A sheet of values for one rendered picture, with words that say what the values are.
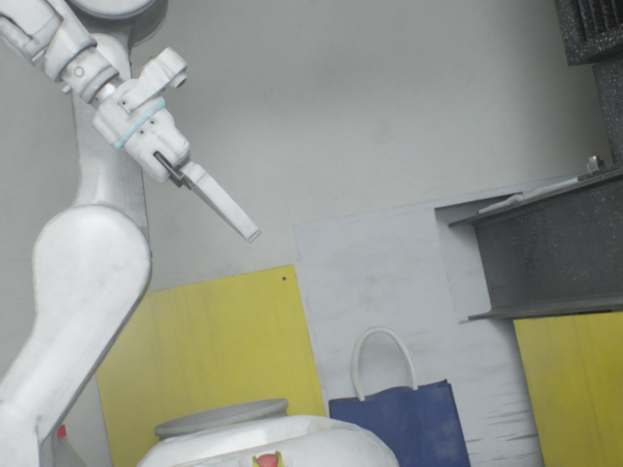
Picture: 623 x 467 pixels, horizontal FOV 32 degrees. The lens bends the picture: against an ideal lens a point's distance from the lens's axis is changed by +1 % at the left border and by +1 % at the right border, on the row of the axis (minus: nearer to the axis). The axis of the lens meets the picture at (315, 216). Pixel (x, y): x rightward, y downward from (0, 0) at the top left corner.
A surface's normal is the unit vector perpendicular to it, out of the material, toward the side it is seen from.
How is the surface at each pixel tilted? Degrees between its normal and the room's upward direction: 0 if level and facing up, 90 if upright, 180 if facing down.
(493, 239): 90
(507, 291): 90
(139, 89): 73
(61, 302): 90
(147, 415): 87
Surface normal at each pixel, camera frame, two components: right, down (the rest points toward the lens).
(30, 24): 0.34, 0.19
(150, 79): 0.35, -0.32
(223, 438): 0.07, -0.38
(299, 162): 0.24, -0.12
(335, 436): 0.27, -0.96
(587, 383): -0.95, 0.18
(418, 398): -0.02, -0.10
